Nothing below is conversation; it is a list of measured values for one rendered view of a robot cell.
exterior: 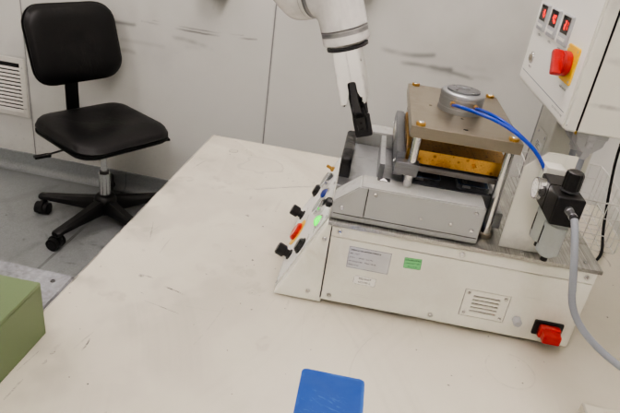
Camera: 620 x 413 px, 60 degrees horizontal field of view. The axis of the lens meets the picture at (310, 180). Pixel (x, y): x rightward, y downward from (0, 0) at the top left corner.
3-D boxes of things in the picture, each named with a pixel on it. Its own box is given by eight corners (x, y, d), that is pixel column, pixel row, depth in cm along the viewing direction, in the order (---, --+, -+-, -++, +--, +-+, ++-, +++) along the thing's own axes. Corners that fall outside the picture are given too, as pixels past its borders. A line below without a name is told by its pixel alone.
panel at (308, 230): (300, 212, 130) (343, 153, 122) (275, 286, 103) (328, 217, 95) (293, 207, 130) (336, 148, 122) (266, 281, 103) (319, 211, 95)
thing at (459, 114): (514, 143, 114) (533, 83, 108) (553, 213, 86) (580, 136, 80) (399, 123, 116) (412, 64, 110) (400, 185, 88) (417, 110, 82)
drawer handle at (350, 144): (354, 148, 113) (357, 130, 111) (349, 178, 100) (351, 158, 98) (345, 147, 113) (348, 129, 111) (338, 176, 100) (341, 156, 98)
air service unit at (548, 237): (541, 230, 90) (570, 148, 84) (565, 280, 77) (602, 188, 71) (509, 224, 91) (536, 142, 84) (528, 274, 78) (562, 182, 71)
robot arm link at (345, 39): (324, 28, 101) (327, 43, 102) (317, 36, 93) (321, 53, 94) (368, 18, 99) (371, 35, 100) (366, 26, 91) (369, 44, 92)
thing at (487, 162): (483, 143, 111) (496, 99, 107) (503, 190, 92) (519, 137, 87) (400, 129, 113) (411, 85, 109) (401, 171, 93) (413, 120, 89)
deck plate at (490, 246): (549, 185, 121) (550, 182, 120) (602, 276, 89) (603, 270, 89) (345, 150, 124) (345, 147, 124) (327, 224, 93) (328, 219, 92)
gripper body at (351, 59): (328, 38, 102) (340, 95, 106) (322, 49, 93) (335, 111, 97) (368, 30, 100) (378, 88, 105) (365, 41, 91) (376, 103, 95)
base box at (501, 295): (524, 251, 128) (547, 186, 120) (569, 366, 94) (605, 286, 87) (302, 210, 132) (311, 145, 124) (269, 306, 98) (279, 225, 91)
